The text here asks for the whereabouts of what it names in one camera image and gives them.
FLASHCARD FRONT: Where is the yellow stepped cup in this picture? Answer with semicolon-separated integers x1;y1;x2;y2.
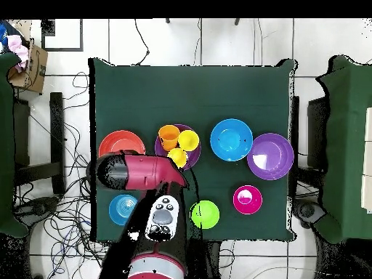
166;147;190;169

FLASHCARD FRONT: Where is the yellow smooth cup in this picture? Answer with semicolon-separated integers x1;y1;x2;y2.
177;129;201;153

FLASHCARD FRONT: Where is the orange stepped cup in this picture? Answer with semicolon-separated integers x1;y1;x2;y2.
158;124;182;153

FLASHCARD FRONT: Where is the orange large bowl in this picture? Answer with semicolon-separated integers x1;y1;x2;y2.
98;129;147;158

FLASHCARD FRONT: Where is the blue large bowl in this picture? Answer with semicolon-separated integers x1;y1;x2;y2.
209;117;254;162

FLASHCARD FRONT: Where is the dark green tablecloth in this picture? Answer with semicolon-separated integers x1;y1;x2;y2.
88;57;298;243

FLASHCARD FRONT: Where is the green small bowl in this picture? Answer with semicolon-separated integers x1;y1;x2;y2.
190;199;221;230

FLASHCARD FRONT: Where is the pink-red small bowl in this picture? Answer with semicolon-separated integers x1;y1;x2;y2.
232;185;264;216

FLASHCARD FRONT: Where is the blue small bowl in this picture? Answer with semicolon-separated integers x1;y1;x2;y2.
108;193;140;227

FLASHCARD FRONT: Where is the black metal stand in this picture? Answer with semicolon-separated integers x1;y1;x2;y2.
12;92;67;196

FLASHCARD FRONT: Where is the black cabinet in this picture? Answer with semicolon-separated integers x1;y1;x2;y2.
306;97;331;171

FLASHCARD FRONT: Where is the black chair base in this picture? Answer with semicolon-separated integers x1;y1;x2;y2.
12;195;60;230
291;198;328;229

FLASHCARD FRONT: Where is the green cloth covered table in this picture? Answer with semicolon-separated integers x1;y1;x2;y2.
0;52;30;239
315;54;372;245

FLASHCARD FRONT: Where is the cardboard box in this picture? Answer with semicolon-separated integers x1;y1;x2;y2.
7;20;49;94

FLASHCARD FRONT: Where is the pink cloth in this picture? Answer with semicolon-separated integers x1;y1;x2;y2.
6;34;30;73

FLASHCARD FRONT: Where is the blue item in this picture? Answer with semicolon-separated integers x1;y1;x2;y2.
0;23;12;53

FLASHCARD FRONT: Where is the tangle of black cables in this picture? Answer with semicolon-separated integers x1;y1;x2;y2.
12;70;114;279

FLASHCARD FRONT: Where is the black cable with connector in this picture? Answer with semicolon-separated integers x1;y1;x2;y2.
134;18;151;66

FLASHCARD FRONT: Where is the black square frame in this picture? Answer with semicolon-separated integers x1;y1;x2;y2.
40;18;84;52

